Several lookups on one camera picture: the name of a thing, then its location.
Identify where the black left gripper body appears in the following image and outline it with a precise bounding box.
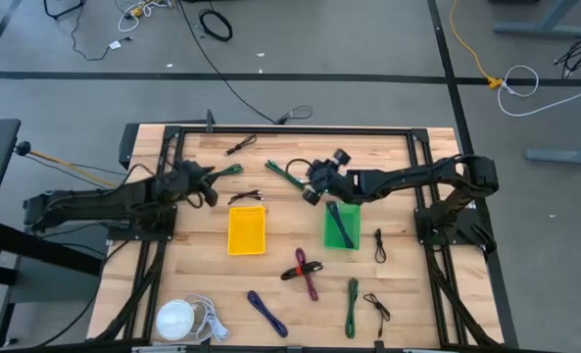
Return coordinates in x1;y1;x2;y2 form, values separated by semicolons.
165;159;220;208

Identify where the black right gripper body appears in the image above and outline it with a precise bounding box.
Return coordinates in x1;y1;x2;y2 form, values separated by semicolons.
302;148;353;207

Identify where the dark blue USB cable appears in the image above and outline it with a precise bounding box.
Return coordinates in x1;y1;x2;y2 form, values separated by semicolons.
326;200;356;250

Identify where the black cable with red strap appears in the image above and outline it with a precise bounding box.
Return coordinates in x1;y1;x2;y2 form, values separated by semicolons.
279;260;324;282

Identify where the magenta braided USB cable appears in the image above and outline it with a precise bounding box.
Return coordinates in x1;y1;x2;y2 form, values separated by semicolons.
294;247;319;302

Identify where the purple-blue braided USB cable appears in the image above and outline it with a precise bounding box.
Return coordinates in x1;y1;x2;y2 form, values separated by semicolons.
246;289;290;339

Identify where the green plastic basket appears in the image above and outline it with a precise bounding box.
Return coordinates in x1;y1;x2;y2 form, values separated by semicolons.
323;201;363;252

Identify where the yellow plastic basket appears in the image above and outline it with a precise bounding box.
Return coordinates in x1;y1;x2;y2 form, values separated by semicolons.
226;205;267;257

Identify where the white round dome device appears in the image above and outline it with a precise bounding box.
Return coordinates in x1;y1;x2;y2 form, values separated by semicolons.
155;298;196;342

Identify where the grey table foot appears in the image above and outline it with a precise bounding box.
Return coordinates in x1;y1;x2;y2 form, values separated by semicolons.
493;0;581;39
524;141;581;166

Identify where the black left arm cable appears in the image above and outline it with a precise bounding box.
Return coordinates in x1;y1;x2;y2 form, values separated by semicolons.
185;191;207;210

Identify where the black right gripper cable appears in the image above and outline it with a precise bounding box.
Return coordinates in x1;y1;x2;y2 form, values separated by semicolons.
284;157;315;185

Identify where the black aluminium table frame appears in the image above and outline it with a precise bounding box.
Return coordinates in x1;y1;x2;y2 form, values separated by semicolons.
91;122;505;352

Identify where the long black floor cable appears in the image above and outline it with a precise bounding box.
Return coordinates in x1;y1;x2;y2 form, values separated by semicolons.
176;0;315;126

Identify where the black coiled floor cable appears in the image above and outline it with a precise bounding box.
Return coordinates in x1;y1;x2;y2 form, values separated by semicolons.
198;8;234;43

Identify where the black cable with white adapter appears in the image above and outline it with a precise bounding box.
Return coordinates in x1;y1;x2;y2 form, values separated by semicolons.
69;4;134;63

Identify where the yellow cable with black knob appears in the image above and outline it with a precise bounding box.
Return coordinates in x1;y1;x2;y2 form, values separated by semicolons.
14;140;121;190

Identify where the white and yellow cable bundle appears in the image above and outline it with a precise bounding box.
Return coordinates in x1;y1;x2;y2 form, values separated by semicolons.
117;0;173;33

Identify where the yellow extension cord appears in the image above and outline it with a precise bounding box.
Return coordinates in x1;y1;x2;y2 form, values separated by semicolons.
449;0;505;91

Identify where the white floor cable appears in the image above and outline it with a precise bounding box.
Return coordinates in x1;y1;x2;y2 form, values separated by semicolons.
496;64;581;118

